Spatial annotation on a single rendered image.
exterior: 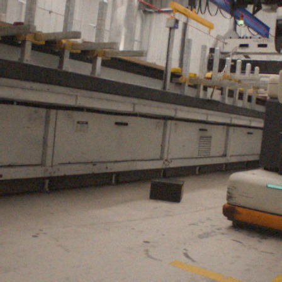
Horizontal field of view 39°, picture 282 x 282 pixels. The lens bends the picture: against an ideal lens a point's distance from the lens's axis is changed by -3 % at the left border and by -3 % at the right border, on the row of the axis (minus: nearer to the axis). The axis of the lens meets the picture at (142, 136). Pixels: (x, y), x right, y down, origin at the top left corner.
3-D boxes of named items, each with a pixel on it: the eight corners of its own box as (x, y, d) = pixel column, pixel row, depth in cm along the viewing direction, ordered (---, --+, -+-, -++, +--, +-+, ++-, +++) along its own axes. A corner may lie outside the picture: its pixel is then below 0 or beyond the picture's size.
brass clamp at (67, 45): (81, 53, 215) (82, 43, 215) (62, 48, 204) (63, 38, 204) (73, 53, 218) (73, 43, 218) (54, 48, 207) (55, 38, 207)
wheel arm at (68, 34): (80, 40, 176) (82, 31, 176) (75, 39, 173) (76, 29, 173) (19, 43, 201) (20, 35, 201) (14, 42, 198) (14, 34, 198)
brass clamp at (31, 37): (45, 44, 194) (46, 34, 194) (23, 39, 183) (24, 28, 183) (37, 45, 198) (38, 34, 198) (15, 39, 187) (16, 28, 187)
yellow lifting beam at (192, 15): (213, 33, 895) (214, 19, 893) (173, 12, 755) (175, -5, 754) (209, 33, 900) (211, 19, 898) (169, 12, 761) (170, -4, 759)
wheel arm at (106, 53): (146, 58, 217) (147, 50, 217) (143, 57, 214) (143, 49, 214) (87, 58, 242) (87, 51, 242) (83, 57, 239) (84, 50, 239)
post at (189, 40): (186, 101, 312) (192, 38, 310) (184, 100, 309) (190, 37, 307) (182, 100, 314) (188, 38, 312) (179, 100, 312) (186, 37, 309)
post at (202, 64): (201, 103, 333) (207, 45, 330) (199, 102, 330) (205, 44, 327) (197, 102, 335) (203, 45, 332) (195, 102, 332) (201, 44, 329)
